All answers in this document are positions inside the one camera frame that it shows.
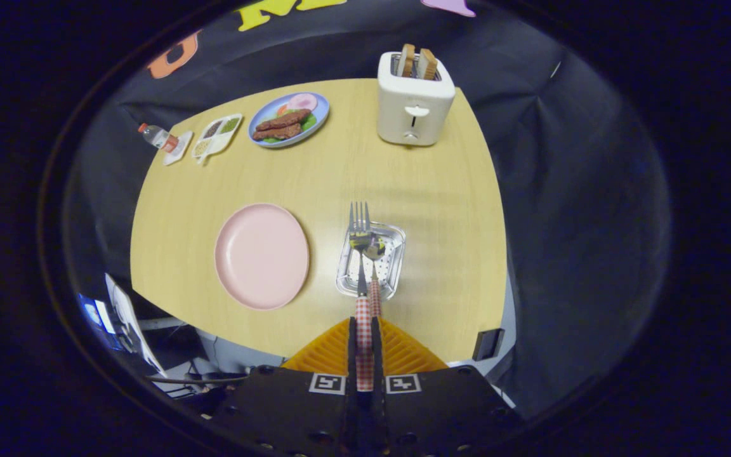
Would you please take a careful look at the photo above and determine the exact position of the spoon with red checked handle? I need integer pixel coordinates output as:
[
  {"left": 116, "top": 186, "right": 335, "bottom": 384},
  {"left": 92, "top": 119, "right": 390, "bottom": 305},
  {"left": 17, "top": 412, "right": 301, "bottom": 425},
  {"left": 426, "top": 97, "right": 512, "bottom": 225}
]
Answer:
[{"left": 362, "top": 234, "right": 387, "bottom": 319}]

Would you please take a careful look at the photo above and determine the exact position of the clear bottle with red cap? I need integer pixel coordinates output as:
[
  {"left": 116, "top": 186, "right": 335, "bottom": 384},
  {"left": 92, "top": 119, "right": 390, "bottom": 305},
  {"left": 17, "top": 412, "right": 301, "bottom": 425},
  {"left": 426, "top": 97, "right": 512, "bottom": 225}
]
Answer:
[{"left": 138, "top": 123, "right": 179, "bottom": 153}]

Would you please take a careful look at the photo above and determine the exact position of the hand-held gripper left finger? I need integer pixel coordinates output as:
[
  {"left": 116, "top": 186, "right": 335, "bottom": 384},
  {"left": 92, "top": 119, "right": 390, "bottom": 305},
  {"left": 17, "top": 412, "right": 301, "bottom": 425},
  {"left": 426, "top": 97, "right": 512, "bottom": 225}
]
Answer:
[{"left": 210, "top": 316, "right": 366, "bottom": 457}]

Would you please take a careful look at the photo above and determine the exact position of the small black box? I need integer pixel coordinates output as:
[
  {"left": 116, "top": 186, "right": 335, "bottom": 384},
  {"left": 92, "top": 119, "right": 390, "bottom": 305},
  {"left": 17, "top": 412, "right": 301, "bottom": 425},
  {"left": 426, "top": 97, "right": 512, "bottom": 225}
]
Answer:
[{"left": 471, "top": 328, "right": 505, "bottom": 362}]

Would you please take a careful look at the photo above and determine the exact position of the white divided condiment dish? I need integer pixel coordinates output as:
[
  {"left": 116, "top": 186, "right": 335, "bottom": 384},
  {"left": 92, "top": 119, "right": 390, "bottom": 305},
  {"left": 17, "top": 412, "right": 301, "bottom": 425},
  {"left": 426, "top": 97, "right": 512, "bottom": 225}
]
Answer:
[{"left": 192, "top": 113, "right": 244, "bottom": 166}]

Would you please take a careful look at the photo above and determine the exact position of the fork with red checked handle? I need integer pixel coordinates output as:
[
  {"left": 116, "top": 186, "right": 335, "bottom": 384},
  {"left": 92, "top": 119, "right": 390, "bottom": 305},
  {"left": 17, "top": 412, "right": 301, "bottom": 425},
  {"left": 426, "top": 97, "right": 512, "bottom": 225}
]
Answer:
[{"left": 348, "top": 201, "right": 374, "bottom": 392}]

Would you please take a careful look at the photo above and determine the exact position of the lit computer screen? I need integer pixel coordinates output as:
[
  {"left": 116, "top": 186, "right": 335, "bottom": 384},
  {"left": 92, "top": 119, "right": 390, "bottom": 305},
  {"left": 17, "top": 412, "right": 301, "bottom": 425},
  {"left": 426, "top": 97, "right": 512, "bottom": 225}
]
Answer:
[{"left": 77, "top": 292, "right": 126, "bottom": 351}]

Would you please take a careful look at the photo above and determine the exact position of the white board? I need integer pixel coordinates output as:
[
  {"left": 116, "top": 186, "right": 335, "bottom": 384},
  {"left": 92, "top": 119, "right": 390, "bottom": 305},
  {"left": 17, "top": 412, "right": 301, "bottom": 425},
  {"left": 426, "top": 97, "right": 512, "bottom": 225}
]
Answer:
[{"left": 104, "top": 273, "right": 166, "bottom": 375}]

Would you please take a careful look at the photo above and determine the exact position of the blue oval plate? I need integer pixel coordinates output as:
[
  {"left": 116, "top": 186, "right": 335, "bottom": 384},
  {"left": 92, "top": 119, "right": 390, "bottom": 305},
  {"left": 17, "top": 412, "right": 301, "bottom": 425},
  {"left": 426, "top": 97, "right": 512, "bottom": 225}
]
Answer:
[{"left": 247, "top": 92, "right": 330, "bottom": 149}]

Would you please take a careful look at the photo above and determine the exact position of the brown meat strip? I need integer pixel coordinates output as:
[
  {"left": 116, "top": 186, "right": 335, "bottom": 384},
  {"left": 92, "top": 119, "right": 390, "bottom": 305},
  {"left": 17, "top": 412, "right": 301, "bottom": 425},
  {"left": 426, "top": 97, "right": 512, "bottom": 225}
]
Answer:
[
  {"left": 252, "top": 123, "right": 303, "bottom": 141},
  {"left": 255, "top": 109, "right": 312, "bottom": 132}
]

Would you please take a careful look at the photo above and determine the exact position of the white toaster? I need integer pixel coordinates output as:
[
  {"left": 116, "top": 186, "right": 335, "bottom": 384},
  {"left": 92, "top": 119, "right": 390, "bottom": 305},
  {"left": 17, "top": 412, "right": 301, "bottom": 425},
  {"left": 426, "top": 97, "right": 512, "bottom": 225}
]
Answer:
[{"left": 376, "top": 52, "right": 456, "bottom": 147}]

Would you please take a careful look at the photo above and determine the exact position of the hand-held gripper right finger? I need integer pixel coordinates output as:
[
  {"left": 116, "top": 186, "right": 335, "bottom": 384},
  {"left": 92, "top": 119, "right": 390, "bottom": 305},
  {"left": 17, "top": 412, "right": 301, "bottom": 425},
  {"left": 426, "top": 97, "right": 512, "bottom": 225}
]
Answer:
[{"left": 367, "top": 316, "right": 525, "bottom": 457}]

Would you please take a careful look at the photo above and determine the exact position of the black backdrop cloth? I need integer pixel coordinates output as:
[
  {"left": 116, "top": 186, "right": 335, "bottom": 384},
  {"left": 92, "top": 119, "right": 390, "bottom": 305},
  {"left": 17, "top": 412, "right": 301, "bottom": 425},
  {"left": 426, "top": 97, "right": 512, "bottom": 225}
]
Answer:
[{"left": 64, "top": 0, "right": 674, "bottom": 420}]

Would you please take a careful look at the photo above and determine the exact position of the small white tray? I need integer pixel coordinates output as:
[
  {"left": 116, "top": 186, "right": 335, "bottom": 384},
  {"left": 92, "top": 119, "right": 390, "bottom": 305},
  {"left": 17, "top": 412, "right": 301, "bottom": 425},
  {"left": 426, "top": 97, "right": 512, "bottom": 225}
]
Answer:
[{"left": 162, "top": 130, "right": 194, "bottom": 166}]

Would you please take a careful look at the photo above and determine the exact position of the metal perforated basket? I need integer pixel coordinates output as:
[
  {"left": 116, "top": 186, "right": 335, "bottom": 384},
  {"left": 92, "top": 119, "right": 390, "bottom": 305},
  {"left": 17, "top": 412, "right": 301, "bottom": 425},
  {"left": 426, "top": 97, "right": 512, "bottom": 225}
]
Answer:
[{"left": 336, "top": 222, "right": 407, "bottom": 301}]

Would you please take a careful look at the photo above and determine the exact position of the pink round plate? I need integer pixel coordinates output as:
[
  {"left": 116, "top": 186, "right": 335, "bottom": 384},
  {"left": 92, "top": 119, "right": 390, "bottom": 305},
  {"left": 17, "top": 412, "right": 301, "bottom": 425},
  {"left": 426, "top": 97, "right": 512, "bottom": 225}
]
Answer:
[{"left": 214, "top": 203, "right": 310, "bottom": 311}]

